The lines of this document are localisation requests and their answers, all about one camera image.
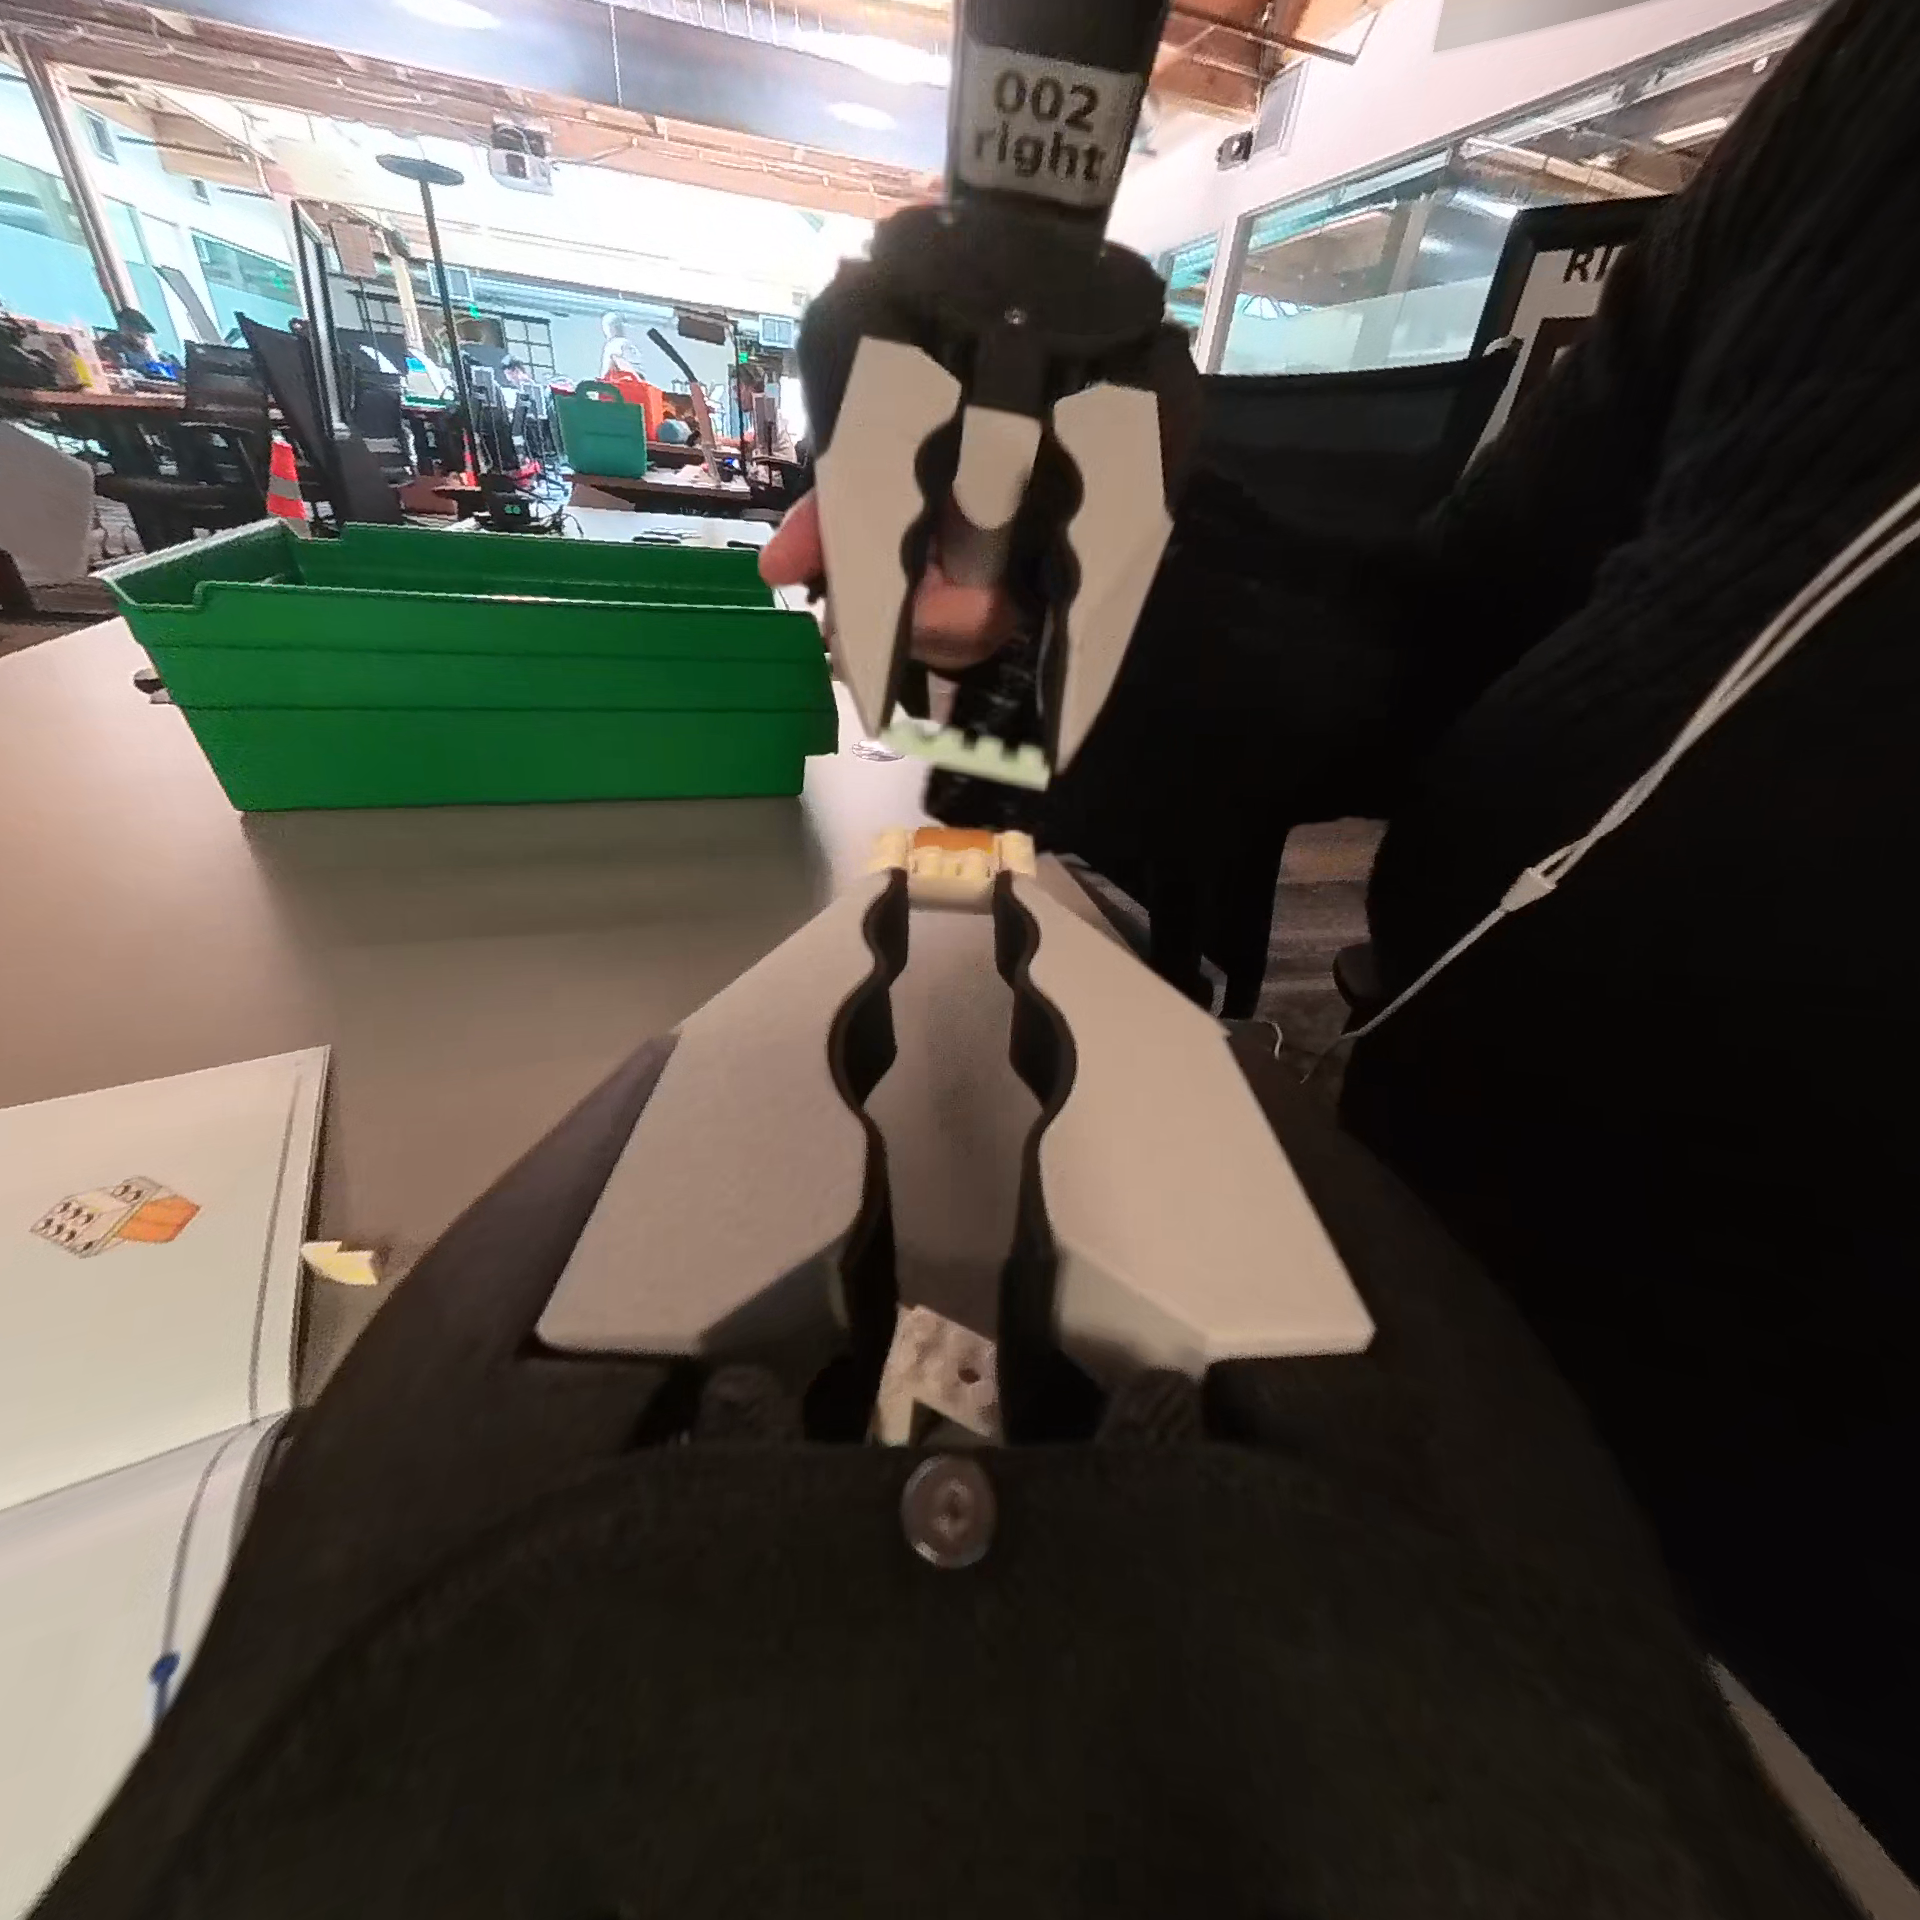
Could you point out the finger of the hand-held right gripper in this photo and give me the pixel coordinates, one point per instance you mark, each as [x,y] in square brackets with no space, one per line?
[862,493]
[1127,507]

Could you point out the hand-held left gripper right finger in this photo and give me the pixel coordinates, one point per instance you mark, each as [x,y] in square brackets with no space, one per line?
[1199,1200]

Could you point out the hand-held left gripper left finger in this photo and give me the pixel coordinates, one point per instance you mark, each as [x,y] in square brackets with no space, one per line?
[700,1200]

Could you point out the light green lego plate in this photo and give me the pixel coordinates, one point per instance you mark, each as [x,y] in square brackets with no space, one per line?
[961,751]

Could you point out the white lego piece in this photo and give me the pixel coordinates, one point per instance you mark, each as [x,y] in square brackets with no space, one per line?
[940,1363]

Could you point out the white and orange lego assembly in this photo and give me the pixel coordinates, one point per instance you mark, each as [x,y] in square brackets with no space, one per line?
[952,874]

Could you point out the green plastic bin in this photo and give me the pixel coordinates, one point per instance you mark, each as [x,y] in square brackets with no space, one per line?
[499,699]

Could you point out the small beige lego piece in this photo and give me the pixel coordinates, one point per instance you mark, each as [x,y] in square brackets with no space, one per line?
[347,1269]

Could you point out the person's right hand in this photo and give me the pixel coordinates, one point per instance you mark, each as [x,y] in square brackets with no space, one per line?
[961,623]

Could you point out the black mesh office chair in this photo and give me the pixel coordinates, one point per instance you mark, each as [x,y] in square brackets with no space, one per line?
[1352,423]

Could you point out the green tote bag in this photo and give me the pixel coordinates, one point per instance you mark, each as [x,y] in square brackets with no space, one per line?
[597,437]

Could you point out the ceiling mounted projector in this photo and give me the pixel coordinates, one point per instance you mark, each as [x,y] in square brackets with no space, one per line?
[518,160]

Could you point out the framed marker sign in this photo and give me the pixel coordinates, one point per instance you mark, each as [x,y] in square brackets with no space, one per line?
[1566,299]

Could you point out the person's torso black sweater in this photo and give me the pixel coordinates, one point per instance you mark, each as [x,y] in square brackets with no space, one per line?
[1650,900]

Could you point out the black high-back chair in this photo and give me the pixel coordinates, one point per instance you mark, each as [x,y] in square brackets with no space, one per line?
[322,437]

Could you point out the black floor lamp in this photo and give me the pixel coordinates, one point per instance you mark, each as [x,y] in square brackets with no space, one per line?
[422,168]

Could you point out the orange traffic cone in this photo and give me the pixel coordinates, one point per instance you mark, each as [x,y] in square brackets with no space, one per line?
[293,490]

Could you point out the open instruction booklet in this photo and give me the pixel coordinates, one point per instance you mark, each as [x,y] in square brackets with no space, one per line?
[139,1349]

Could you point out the white panel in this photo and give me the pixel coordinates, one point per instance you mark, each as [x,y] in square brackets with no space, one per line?
[44,507]

